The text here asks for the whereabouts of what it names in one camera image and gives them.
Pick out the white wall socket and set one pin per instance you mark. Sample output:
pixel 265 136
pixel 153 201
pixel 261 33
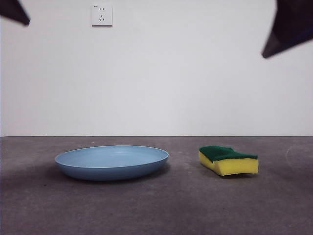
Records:
pixel 102 16

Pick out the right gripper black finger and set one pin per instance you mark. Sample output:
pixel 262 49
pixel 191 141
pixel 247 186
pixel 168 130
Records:
pixel 291 27

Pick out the yellow sponge with green pad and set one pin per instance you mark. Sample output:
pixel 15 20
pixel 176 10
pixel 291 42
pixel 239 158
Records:
pixel 234 167

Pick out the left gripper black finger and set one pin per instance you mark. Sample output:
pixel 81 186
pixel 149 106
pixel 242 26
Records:
pixel 13 9

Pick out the blue round plate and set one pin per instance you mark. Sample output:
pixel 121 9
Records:
pixel 110 169

